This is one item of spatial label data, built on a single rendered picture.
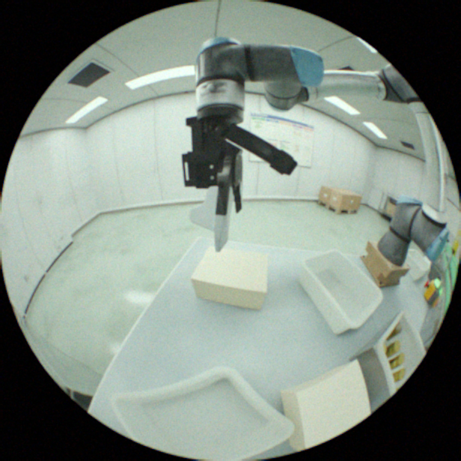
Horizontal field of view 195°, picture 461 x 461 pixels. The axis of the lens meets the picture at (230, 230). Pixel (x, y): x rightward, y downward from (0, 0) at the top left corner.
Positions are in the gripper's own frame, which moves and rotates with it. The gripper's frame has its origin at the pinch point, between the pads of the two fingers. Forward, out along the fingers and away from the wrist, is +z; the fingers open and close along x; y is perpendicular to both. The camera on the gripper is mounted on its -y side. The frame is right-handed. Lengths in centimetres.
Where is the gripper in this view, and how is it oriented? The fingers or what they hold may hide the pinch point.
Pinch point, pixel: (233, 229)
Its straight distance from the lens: 25.4
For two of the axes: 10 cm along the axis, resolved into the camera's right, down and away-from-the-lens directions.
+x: -2.3, 4.9, -8.4
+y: -9.7, -1.1, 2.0
